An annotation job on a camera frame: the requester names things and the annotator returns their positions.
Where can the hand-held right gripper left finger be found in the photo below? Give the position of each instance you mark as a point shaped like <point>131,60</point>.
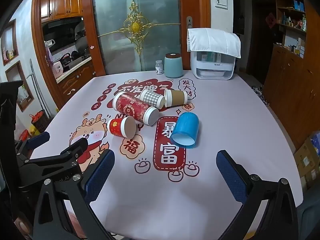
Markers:
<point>100,175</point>

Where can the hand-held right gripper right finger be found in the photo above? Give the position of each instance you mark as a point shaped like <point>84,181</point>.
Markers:
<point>232,177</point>

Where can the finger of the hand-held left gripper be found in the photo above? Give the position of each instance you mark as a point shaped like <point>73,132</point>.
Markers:
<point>75,150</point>
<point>37,139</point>

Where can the small red paper cup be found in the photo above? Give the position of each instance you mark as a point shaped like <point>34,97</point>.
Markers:
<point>120,127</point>

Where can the blue paper cup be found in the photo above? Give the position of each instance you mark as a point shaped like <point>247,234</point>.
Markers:
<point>186,127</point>

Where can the tall red patterned cup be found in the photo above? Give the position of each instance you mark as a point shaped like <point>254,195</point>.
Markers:
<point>132,107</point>

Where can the grey checkered paper cup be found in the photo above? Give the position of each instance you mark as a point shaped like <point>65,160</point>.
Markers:
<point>150,98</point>

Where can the brown paper cup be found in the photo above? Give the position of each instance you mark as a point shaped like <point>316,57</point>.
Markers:
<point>176,97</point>

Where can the yellow container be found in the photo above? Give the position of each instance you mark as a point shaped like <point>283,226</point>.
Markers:
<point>33,130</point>

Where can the dark basket with red contents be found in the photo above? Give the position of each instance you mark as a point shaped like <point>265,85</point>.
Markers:
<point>38,119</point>

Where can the grey mop pole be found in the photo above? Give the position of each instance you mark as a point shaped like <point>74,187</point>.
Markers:
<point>35,85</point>

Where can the wooden kitchen base cabinet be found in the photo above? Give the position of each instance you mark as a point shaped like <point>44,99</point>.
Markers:
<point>75,80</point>

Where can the white rice cooker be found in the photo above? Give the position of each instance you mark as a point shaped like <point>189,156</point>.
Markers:
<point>58,67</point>

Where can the stack of cardboard boxes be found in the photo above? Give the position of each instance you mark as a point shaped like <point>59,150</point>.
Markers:
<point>308,160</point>

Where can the patterned shoes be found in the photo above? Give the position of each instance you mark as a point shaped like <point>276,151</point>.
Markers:
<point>259,93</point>

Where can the black range hood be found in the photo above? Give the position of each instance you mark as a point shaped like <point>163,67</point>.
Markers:
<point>62,28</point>

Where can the wooden shelf cabinet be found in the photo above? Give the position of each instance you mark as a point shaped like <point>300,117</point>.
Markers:
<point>295,85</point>

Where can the white countertop appliance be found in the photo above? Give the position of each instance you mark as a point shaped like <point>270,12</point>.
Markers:
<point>213,66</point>

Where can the small white bottle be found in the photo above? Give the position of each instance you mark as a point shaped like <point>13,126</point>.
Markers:
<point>159,68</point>

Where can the frosted glass door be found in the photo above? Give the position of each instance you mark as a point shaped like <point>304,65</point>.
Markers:
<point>112,30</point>

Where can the teal canister with brown lid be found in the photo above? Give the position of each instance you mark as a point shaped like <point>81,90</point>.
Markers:
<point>173,66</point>

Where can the white quilted cloth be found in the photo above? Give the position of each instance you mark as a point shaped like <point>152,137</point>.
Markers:
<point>212,41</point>

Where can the dark wooden door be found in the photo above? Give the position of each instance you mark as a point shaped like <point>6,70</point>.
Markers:
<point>262,40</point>

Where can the wooden wall niche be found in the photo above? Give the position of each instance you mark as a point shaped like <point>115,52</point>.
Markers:
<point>10,42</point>
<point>21,87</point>

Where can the wooden kitchen wall cabinets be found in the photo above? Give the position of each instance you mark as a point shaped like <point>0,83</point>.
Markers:
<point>61,3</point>

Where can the white wall switch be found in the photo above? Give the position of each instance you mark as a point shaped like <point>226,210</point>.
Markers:
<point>221,2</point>

